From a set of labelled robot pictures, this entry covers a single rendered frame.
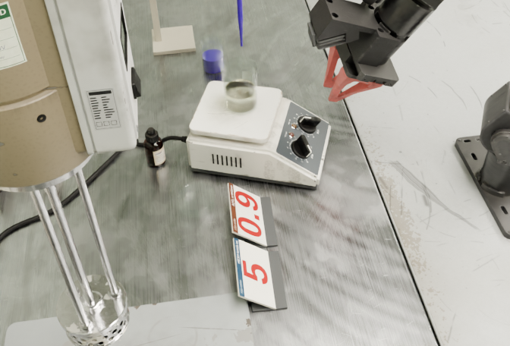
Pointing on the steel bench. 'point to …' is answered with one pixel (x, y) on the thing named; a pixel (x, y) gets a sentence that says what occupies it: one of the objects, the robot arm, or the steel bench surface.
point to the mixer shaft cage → (117, 309)
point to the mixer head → (63, 70)
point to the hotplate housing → (251, 157)
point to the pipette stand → (174, 41)
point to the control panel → (316, 139)
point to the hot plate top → (269, 109)
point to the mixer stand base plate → (158, 325)
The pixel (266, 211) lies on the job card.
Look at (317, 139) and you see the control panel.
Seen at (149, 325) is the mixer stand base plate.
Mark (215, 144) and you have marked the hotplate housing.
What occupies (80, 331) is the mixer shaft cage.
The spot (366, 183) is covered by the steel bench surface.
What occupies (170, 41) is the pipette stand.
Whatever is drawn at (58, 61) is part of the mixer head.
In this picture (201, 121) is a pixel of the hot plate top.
